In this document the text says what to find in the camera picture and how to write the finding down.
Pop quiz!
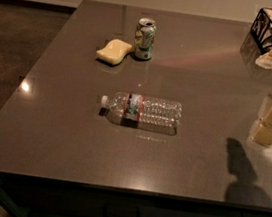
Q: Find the yellow sponge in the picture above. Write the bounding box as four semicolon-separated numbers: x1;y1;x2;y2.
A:
96;39;133;66

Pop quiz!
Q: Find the green soda can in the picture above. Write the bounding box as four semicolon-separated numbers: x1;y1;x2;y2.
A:
134;18;157;60

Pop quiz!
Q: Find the clear plastic water bottle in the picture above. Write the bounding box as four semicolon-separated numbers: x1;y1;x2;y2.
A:
100;92;183;136

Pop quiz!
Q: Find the dark cabinet drawer front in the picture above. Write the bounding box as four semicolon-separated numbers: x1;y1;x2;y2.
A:
3;181;241;217

